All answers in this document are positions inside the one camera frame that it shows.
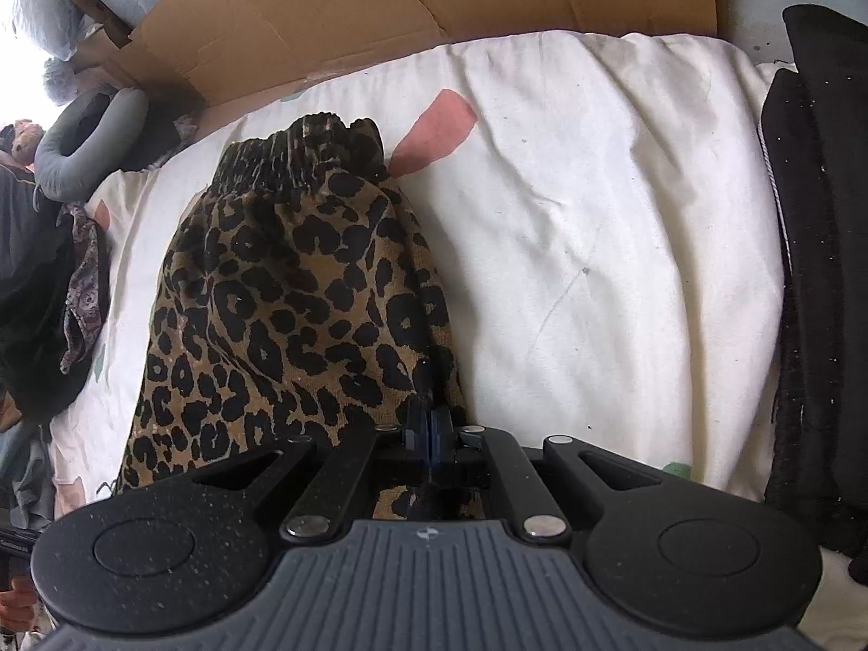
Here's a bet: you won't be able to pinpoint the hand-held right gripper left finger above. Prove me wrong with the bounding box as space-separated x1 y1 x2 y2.
193 407 432 545

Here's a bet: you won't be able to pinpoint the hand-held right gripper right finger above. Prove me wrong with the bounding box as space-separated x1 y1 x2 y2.
430 407 663 545

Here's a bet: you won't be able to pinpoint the leopard print skirt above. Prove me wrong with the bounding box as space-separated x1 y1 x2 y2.
112 115 487 525

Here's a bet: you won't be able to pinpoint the folded black clothes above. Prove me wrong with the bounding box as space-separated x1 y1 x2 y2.
759 4 868 558

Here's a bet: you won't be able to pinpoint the person's left hand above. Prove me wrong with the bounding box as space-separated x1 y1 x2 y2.
0 573 37 629

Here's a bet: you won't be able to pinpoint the grey-blue cloth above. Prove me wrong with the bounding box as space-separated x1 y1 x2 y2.
0 420 59 531

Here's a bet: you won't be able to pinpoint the black garment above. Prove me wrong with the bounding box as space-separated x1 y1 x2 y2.
0 217 113 425

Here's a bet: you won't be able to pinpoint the cream bear print blanket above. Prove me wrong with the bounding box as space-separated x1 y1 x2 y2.
49 30 868 651

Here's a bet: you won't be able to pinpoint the paisley cloth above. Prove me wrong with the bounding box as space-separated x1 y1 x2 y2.
59 205 111 376

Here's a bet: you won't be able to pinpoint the grey neck pillow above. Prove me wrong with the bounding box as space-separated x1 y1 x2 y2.
33 86 151 202

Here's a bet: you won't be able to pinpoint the brown plush toy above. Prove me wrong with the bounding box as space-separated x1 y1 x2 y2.
0 118 46 168

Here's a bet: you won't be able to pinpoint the brown cardboard sheet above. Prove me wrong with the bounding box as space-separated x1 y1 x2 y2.
58 0 720 131

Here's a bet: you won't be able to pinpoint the clear plastic bag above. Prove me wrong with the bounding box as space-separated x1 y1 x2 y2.
42 57 86 107

